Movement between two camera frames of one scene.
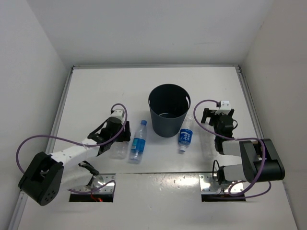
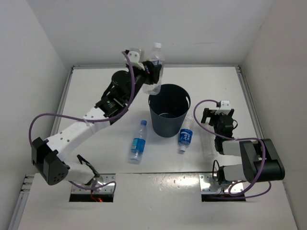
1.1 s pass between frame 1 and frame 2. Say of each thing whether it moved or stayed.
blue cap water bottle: stayed
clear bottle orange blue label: moved
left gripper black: moved
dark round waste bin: stayed
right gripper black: stayed
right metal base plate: stayed
